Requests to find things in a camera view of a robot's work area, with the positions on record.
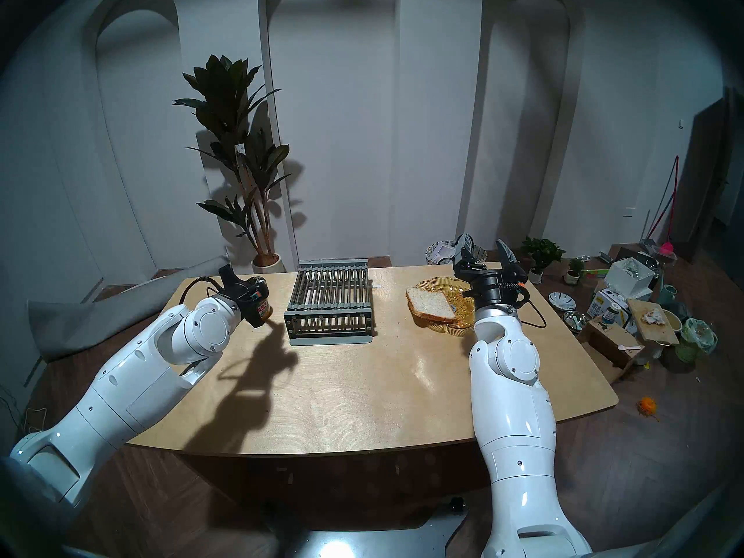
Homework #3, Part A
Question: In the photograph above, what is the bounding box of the slice of white bread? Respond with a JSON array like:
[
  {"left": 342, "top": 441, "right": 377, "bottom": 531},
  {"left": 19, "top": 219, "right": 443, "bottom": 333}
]
[{"left": 406, "top": 287, "right": 459, "bottom": 324}]

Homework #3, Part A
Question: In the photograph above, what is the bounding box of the dark door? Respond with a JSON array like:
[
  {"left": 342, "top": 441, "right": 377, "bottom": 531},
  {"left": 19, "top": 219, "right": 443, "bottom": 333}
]
[{"left": 686, "top": 89, "right": 744, "bottom": 249}]

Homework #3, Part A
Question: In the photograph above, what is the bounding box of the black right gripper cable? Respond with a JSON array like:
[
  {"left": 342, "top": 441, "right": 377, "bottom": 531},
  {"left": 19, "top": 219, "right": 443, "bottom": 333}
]
[{"left": 517, "top": 298, "right": 547, "bottom": 329}]

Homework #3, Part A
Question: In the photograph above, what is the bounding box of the small bushy potted plant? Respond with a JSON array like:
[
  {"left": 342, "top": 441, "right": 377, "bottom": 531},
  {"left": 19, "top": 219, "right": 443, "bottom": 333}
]
[{"left": 520, "top": 236, "right": 566, "bottom": 284}]

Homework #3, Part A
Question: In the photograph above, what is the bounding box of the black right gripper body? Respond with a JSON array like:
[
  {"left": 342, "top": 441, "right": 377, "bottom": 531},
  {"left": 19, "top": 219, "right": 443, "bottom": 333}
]
[{"left": 453, "top": 260, "right": 531, "bottom": 309}]

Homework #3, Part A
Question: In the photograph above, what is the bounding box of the amber glass plate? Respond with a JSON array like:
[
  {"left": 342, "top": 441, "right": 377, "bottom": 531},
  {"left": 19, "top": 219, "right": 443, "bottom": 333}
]
[{"left": 405, "top": 277, "right": 477, "bottom": 334}]

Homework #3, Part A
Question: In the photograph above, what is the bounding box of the wicker basket with handle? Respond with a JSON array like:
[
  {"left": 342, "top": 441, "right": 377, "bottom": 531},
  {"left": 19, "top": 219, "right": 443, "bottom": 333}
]
[{"left": 424, "top": 240, "right": 488, "bottom": 266}]

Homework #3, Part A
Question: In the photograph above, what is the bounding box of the white floor cable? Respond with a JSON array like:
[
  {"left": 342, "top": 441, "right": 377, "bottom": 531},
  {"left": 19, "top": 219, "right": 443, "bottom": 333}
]
[{"left": 17, "top": 406, "right": 48, "bottom": 434}]

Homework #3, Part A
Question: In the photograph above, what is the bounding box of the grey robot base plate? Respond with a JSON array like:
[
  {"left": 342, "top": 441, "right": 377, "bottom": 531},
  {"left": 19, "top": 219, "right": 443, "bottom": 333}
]
[{"left": 267, "top": 496, "right": 468, "bottom": 558}]

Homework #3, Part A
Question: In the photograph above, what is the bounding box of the tall potted plant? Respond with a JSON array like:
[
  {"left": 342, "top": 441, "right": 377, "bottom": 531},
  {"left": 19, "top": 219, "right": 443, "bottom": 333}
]
[{"left": 173, "top": 55, "right": 291, "bottom": 274}]

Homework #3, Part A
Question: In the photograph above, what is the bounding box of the red handled pink broom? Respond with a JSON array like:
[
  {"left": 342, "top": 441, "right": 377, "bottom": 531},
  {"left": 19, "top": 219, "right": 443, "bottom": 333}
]
[{"left": 639, "top": 155, "right": 679, "bottom": 258}]

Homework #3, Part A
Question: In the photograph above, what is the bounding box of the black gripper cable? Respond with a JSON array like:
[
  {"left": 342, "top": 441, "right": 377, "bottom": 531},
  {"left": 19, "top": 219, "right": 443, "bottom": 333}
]
[
  {"left": 517, "top": 298, "right": 547, "bottom": 329},
  {"left": 179, "top": 277, "right": 224, "bottom": 305}
]

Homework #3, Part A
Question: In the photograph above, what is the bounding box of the brown cardboard box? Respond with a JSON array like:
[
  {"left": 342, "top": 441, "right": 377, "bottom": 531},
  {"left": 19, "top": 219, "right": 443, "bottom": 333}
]
[{"left": 580, "top": 316, "right": 646, "bottom": 384}]

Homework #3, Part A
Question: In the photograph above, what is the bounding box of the grey slatted cutlery rack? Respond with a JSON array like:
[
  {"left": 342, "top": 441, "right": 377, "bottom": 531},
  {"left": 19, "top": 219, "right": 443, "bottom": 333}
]
[{"left": 284, "top": 259, "right": 374, "bottom": 346}]

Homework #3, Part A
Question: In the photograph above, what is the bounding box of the white open box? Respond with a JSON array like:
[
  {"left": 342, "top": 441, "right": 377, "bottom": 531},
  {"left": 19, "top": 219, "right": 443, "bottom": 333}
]
[{"left": 604, "top": 257, "right": 657, "bottom": 302}]

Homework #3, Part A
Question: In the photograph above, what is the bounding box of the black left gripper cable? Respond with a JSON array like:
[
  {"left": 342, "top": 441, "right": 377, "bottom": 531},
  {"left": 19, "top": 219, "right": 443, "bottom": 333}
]
[{"left": 179, "top": 277, "right": 224, "bottom": 305}]

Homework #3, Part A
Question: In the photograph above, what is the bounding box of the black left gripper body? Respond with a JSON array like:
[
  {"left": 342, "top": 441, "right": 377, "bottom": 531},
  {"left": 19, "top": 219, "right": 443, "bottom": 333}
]
[{"left": 232, "top": 276, "right": 273, "bottom": 329}]

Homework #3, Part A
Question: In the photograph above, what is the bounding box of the white milk carton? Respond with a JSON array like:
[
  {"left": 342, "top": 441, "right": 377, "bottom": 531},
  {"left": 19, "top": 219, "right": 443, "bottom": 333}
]
[{"left": 587, "top": 288, "right": 631, "bottom": 325}]

